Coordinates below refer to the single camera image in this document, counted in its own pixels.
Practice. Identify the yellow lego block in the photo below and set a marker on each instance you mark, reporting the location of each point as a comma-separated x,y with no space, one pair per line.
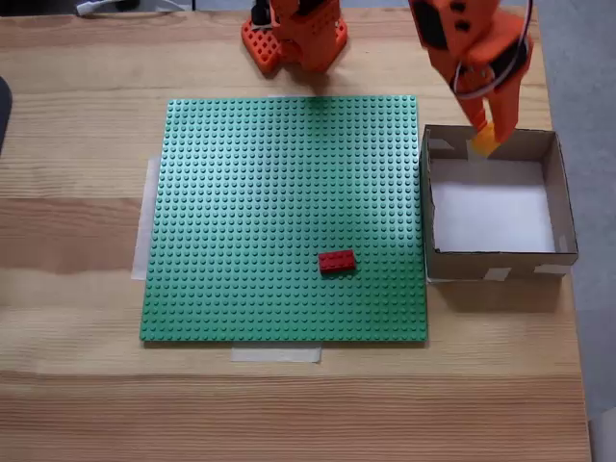
483,144

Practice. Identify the open cardboard box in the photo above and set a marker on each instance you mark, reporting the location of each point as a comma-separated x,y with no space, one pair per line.
500,267

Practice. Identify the red lego block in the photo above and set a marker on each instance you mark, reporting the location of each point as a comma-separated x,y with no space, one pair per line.
337,262

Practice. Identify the green lego baseplate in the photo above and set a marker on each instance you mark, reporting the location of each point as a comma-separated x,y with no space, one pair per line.
264,216

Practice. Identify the white paper sheet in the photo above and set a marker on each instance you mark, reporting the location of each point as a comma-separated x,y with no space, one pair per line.
491,212

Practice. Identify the translucent masking tape strip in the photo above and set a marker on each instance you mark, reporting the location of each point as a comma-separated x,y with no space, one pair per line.
274,354
142,231

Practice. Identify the black rounded object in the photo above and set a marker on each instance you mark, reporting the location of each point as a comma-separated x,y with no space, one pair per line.
5,115

